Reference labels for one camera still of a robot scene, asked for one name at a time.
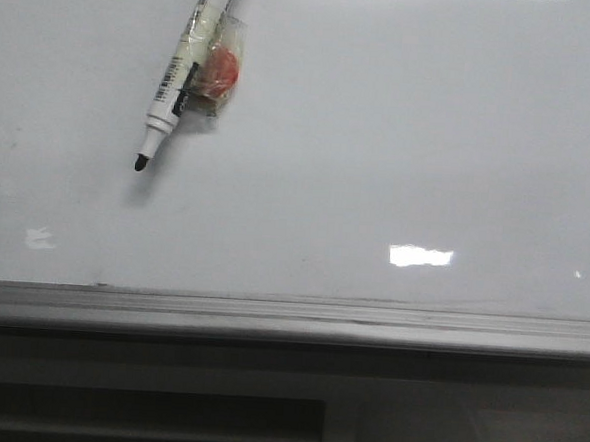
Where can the white black-tip whiteboard marker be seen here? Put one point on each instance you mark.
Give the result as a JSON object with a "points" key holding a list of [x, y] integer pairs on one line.
{"points": [[173, 92]]}

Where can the white glossy whiteboard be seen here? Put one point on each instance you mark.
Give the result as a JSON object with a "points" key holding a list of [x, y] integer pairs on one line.
{"points": [[418, 151]]}

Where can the grey aluminium whiteboard tray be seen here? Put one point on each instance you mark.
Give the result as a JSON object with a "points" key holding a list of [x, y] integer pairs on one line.
{"points": [[292, 319]]}

